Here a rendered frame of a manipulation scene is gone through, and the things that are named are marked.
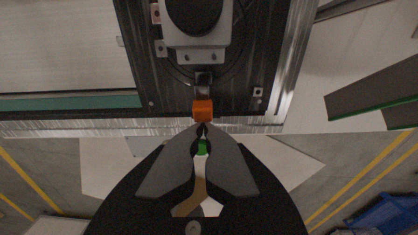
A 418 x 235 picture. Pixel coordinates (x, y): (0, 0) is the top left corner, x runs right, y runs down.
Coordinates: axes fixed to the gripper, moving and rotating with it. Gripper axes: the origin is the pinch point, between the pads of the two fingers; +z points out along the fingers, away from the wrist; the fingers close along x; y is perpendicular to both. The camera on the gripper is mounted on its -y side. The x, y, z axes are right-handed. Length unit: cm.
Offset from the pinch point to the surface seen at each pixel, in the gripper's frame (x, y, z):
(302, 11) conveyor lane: 14.8, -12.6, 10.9
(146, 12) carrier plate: -7.5, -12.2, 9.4
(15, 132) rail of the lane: -45.8, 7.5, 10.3
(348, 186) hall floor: 258, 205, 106
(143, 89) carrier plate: -10.7, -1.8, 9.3
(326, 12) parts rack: 19.0, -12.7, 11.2
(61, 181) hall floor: -257, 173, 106
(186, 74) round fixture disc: -2.6, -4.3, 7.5
